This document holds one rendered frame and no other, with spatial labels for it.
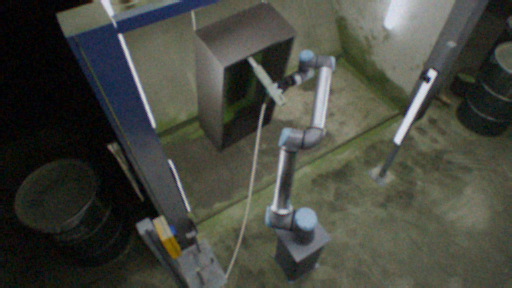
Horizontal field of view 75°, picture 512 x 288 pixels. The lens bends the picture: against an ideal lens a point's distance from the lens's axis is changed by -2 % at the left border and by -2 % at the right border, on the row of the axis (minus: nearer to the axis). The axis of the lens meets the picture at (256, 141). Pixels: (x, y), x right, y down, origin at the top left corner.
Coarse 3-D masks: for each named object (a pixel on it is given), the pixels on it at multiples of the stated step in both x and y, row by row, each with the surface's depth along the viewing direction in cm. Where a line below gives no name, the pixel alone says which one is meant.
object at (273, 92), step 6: (252, 60) 224; (258, 66) 223; (258, 72) 221; (264, 72) 222; (258, 78) 224; (264, 78) 221; (264, 84) 222; (270, 84) 221; (270, 90) 219; (276, 90) 219; (270, 96) 224; (276, 96) 218; (282, 96) 219; (264, 102) 237; (276, 102) 221; (282, 102) 218
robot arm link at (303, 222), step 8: (304, 208) 230; (296, 216) 226; (304, 216) 227; (312, 216) 227; (296, 224) 227; (304, 224) 223; (312, 224) 224; (296, 232) 233; (304, 232) 228; (312, 232) 233
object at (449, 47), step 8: (448, 48) 221; (440, 56) 228; (448, 56) 225; (440, 64) 231; (440, 72) 237; (432, 88) 250; (400, 144) 304; (392, 152) 315; (392, 160) 325; (384, 168) 336
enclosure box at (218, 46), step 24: (216, 24) 224; (240, 24) 226; (264, 24) 229; (288, 24) 232; (216, 48) 214; (240, 48) 217; (264, 48) 220; (288, 48) 248; (216, 72) 221; (240, 72) 296; (216, 96) 244; (240, 96) 331; (264, 96) 317; (216, 120) 272; (240, 120) 332; (264, 120) 335; (216, 144) 306
